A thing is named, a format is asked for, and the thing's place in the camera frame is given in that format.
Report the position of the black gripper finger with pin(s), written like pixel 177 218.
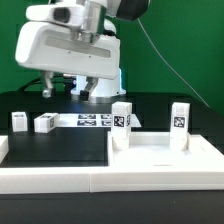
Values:
pixel 89 88
pixel 46 78

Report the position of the white square table top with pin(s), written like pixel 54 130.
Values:
pixel 151 149

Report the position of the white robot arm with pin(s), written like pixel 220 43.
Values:
pixel 76 38

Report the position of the white sheet with tags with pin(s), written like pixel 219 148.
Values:
pixel 84 120

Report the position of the white left fence bar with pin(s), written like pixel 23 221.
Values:
pixel 3 147

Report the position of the white fence bar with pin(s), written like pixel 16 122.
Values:
pixel 108 179
pixel 3 147

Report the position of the white front fence bar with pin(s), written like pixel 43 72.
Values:
pixel 108 179

